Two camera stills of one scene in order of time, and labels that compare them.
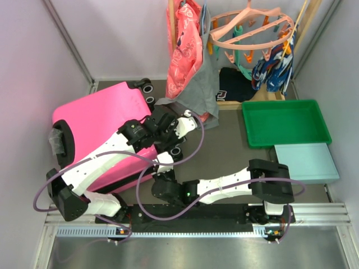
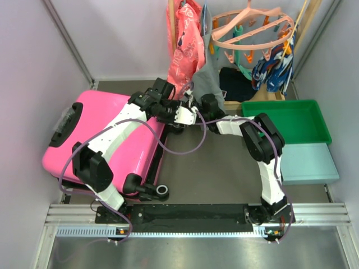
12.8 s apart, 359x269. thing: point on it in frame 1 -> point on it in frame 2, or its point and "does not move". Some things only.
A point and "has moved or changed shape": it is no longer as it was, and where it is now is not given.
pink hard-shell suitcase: x=79 y=125 has moved or changed shape
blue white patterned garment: x=275 y=69 does not move
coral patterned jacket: x=184 y=59 does not move
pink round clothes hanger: x=250 y=28 does not move
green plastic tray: x=271 y=123 does not move
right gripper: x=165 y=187 -> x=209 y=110
